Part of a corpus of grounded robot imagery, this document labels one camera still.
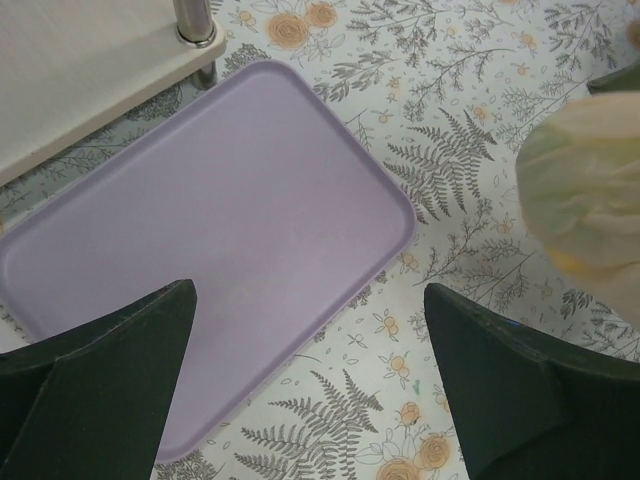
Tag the white two-tier shelf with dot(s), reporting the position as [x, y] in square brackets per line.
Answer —
[68, 68]

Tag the floral patterned table mat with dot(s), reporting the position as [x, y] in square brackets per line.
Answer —
[442, 94]

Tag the orange plastic grocery bag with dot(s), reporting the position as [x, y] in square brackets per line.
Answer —
[577, 175]

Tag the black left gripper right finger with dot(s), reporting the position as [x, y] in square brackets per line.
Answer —
[527, 405]

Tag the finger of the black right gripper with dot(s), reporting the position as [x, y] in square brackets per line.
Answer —
[623, 80]

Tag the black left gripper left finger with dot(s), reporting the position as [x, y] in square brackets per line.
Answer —
[92, 402]

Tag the purple plastic tray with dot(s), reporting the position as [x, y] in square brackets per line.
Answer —
[258, 194]

